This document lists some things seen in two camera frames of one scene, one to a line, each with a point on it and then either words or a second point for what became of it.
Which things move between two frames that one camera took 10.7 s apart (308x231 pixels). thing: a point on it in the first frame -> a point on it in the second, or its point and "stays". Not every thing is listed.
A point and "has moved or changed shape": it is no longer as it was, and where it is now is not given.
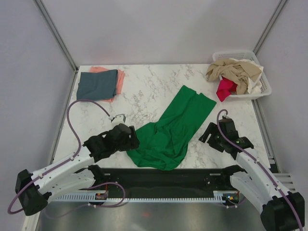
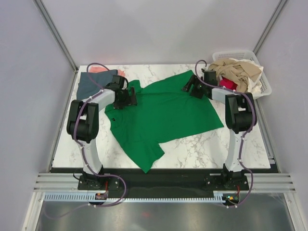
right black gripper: (212, 128) -> (194, 82)
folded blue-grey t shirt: (97, 85) stays
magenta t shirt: (226, 88) stays
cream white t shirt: (254, 87) stays
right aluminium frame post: (282, 3) stays
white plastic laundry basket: (266, 89) stays
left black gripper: (132, 143) -> (130, 100)
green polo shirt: (163, 143) has moved or changed shape
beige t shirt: (241, 71) stays
